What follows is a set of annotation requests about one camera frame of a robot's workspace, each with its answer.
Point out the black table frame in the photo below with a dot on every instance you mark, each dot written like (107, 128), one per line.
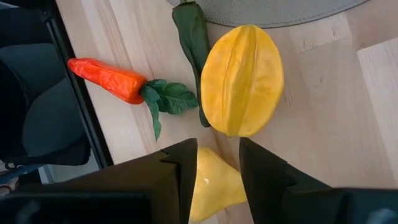
(77, 93)

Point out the yellow starfruit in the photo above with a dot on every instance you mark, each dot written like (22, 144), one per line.
(242, 81)

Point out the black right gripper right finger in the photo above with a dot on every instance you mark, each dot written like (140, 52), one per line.
(280, 193)

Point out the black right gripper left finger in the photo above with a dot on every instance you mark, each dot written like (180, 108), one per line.
(149, 186)

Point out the grey round mat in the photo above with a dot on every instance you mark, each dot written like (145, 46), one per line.
(264, 12)

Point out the dark green squash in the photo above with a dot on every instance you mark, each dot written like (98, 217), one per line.
(192, 34)

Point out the dark grey office chair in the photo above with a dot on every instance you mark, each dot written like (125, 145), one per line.
(46, 118)

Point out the yellow pear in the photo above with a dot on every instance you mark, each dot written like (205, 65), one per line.
(214, 186)

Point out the orange carrot with green leaves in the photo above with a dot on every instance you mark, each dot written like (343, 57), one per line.
(109, 79)

